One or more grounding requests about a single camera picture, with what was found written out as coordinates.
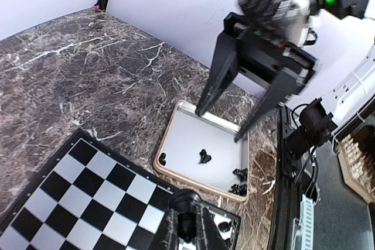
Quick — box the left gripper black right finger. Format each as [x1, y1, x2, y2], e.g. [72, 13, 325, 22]
[196, 204, 229, 250]

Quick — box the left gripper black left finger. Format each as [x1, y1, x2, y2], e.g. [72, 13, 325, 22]
[148, 207, 182, 250]

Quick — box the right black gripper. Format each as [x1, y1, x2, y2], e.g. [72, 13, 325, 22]
[195, 12, 319, 142]

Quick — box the black chess piece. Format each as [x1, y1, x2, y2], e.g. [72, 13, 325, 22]
[229, 184, 247, 197]
[217, 221, 232, 232]
[232, 168, 248, 182]
[200, 149, 212, 164]
[169, 189, 202, 243]

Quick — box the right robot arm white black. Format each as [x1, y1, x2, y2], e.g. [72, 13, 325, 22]
[195, 0, 374, 143]

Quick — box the black chess piece in tray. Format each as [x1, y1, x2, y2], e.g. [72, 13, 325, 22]
[229, 184, 247, 197]
[200, 149, 212, 164]
[232, 168, 248, 182]

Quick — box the black chess piece tray corner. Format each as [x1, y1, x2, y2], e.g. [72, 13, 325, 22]
[158, 153, 166, 166]

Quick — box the black grey chess board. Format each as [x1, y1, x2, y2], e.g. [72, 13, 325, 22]
[0, 128, 241, 250]

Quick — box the wooden tray with dark base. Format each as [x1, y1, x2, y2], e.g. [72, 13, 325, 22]
[153, 100, 250, 202]

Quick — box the black front rail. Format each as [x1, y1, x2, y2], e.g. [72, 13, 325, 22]
[268, 107, 312, 249]

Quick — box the white slotted cable duct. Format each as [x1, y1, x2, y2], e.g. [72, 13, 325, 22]
[299, 194, 314, 250]

